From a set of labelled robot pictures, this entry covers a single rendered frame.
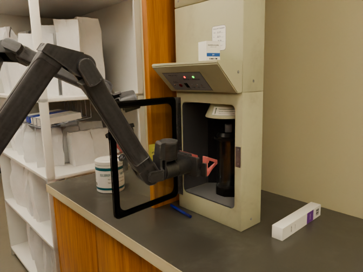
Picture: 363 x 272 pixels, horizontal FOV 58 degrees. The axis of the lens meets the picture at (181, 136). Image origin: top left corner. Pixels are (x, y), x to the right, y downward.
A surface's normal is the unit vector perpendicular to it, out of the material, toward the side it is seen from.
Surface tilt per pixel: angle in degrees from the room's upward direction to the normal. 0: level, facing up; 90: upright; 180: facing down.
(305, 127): 90
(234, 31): 90
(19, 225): 90
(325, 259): 0
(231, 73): 90
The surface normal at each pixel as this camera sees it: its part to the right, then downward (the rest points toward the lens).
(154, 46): 0.66, 0.12
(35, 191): 0.29, 0.07
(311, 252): -0.02, -0.98
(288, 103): -0.75, 0.14
